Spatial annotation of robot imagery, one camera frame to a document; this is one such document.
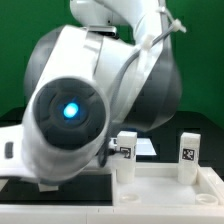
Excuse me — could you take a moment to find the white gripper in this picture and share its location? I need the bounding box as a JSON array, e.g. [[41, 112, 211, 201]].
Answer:
[[0, 125, 40, 182]]

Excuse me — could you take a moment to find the white square tabletop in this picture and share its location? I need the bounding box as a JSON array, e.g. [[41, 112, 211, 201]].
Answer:
[[112, 163, 224, 207]]

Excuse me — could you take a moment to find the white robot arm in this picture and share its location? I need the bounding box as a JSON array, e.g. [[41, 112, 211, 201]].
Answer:
[[0, 0, 182, 185]]

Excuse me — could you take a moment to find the white front fence bar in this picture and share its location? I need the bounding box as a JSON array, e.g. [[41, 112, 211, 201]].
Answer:
[[0, 205, 224, 224]]

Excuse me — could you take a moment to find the white tag sheet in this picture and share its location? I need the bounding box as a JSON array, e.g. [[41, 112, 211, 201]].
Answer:
[[136, 138, 156, 156]]

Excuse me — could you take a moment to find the grey cable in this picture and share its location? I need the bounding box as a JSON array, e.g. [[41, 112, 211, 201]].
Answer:
[[98, 6, 188, 168]]

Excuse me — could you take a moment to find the black camera on stand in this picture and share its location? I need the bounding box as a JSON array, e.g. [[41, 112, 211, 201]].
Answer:
[[88, 26, 119, 39]]

